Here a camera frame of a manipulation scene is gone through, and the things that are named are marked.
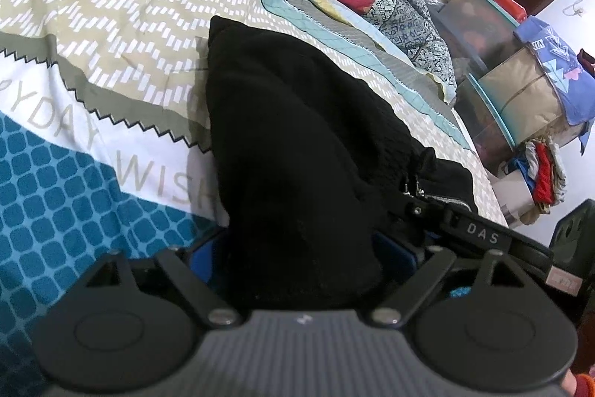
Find clear storage bin teal lid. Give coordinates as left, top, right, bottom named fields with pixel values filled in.
left=457, top=73, right=518, bottom=175
left=439, top=0, right=529, bottom=78

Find black plastic stool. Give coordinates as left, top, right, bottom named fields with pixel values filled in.
left=549, top=199, right=595, bottom=268

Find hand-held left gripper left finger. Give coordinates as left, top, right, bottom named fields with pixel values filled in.
left=86, top=239, right=242, bottom=329

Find black pants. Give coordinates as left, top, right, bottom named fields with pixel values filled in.
left=205, top=16, right=479, bottom=315

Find pile of colourful clothes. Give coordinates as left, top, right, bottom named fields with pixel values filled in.
left=506, top=137, right=569, bottom=217

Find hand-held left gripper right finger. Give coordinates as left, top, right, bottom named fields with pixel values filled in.
left=370, top=231, right=527, bottom=329

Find blue printed cloth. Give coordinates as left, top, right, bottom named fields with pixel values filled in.
left=513, top=16, right=595, bottom=156

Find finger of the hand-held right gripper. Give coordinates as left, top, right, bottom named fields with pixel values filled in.
left=408, top=198, right=457, bottom=240

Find beige fabric bag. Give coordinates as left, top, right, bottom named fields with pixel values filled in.
left=479, top=48, right=567, bottom=138

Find patterned bed sheet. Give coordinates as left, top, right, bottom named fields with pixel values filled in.
left=0, top=0, right=510, bottom=361

